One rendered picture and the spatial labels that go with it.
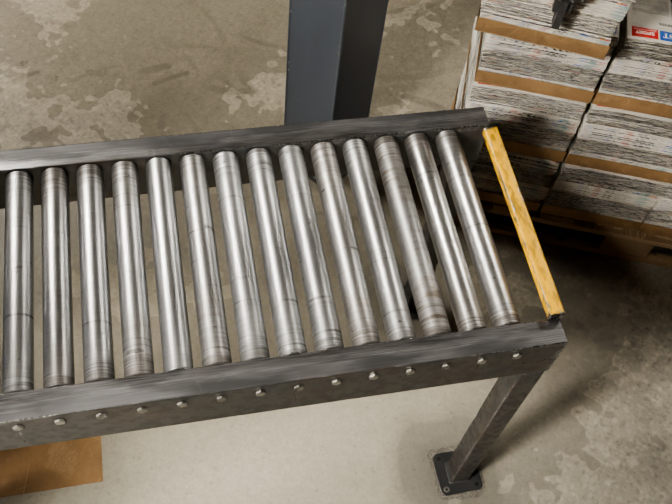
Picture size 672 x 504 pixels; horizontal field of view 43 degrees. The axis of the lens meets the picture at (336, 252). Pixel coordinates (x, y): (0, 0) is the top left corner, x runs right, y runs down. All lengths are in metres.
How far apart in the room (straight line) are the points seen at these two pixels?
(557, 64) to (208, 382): 1.14
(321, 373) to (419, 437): 0.88
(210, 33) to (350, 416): 1.45
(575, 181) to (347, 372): 1.17
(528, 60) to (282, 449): 1.13
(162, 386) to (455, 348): 0.50
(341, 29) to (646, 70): 0.74
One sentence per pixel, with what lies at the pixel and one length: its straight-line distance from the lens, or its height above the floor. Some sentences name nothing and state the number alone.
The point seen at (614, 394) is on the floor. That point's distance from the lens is 2.48.
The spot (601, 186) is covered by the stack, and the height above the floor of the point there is 0.30.
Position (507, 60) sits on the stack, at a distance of 2.09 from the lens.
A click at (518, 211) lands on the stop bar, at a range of 1.65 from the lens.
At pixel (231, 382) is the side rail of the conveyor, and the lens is 1.43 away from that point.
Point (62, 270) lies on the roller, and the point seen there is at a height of 0.80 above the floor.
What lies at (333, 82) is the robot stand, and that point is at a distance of 2.34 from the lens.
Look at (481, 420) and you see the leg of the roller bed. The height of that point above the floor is 0.38.
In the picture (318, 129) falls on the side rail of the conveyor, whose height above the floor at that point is 0.80.
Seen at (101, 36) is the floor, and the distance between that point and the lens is 3.07.
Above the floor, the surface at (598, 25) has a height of 0.92.
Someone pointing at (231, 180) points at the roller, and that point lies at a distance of 1.64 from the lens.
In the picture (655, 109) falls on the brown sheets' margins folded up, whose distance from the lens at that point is 2.21.
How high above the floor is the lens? 2.11
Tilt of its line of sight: 58 degrees down
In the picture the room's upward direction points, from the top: 9 degrees clockwise
